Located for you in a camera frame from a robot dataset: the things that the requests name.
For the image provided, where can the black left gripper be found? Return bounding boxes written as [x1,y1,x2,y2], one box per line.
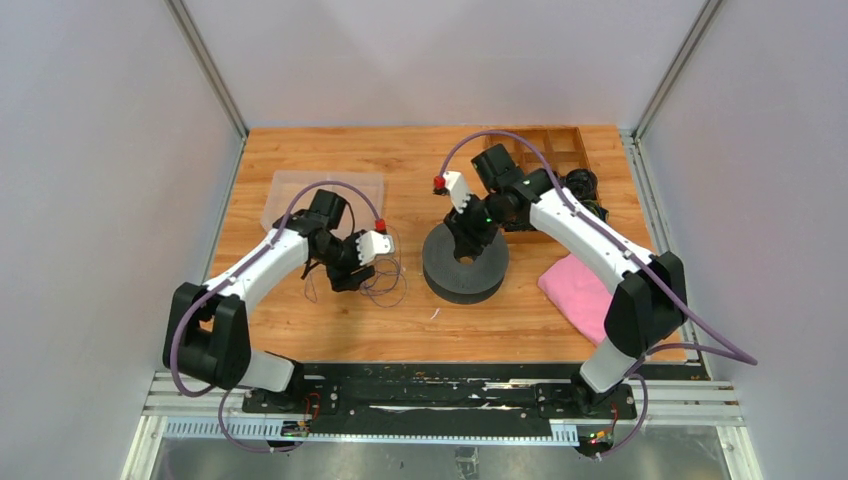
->
[315,230,376,292]

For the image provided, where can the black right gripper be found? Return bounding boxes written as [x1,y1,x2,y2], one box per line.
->
[444,191,514,258]

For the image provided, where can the dark grey filament spool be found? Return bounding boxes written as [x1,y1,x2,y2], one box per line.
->
[421,224,510,305]

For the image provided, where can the thin blue cable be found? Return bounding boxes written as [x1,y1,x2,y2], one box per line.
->
[303,225,407,309]

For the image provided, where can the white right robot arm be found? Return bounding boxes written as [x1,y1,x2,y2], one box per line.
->
[433,144,686,417]

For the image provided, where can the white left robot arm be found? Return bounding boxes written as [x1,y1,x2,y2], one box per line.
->
[162,181,395,413]

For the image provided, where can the clear plastic divided tray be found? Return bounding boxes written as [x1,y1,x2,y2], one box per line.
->
[260,170,385,237]

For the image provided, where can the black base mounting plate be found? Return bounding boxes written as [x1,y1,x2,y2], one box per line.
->
[242,363,639,438]

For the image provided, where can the pink cloth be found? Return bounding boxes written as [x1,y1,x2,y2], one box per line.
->
[537,254,612,345]

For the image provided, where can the wooden compartment organizer tray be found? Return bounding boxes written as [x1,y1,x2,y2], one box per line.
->
[483,127,608,222]

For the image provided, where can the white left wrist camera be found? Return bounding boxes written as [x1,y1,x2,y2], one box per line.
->
[355,230,395,266]

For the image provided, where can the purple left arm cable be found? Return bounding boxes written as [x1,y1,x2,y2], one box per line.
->
[168,180,389,456]

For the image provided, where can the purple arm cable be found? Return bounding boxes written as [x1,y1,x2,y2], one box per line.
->
[439,130,759,460]
[168,180,389,456]

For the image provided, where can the aluminium corner frame post right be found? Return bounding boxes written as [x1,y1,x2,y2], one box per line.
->
[631,0,725,143]

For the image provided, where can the aluminium corner frame post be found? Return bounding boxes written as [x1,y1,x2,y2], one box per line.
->
[164,0,249,142]
[631,0,725,143]

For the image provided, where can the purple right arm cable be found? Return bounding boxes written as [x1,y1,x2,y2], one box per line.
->
[439,130,759,460]

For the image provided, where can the aluminium corner frame post left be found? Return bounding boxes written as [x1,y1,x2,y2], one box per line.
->
[164,0,249,142]

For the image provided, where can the aluminium rail frame front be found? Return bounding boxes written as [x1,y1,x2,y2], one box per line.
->
[122,363,763,479]

